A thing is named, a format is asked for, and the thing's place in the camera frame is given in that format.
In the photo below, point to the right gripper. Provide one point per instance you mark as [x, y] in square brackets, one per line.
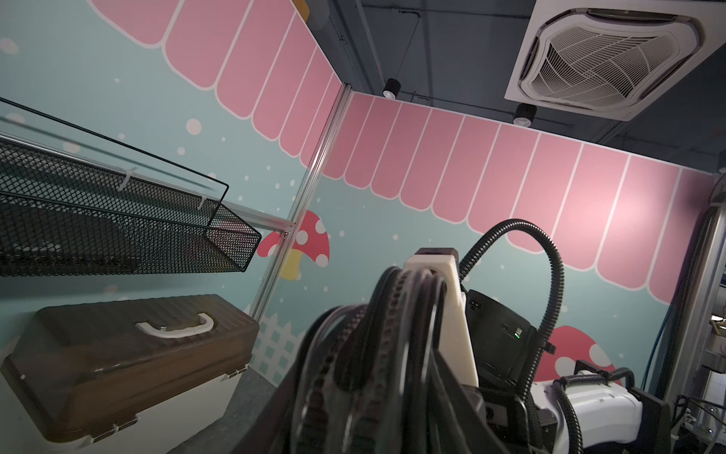
[507, 351]

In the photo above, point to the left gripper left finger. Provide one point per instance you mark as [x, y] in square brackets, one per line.
[270, 433]

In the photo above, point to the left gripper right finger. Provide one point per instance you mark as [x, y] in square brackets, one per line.
[464, 430]

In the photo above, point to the black round pouch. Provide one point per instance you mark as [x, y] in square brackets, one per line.
[363, 384]

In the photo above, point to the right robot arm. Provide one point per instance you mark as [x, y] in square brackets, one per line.
[548, 389]

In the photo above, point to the brown lidded storage box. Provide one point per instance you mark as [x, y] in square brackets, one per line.
[136, 376]

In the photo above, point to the black ceiling spotlight right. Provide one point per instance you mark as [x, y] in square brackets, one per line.
[524, 115]

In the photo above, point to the black ceiling spotlight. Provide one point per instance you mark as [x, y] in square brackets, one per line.
[391, 89]
[524, 115]

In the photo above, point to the black ceiling spotlight left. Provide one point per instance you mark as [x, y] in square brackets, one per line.
[391, 89]

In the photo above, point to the black box in basket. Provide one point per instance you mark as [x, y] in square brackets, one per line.
[43, 242]

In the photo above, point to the ceiling air conditioner vent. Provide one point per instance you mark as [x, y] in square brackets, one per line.
[612, 59]

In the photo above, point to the black mesh wall basket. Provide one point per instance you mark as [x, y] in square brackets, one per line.
[174, 215]

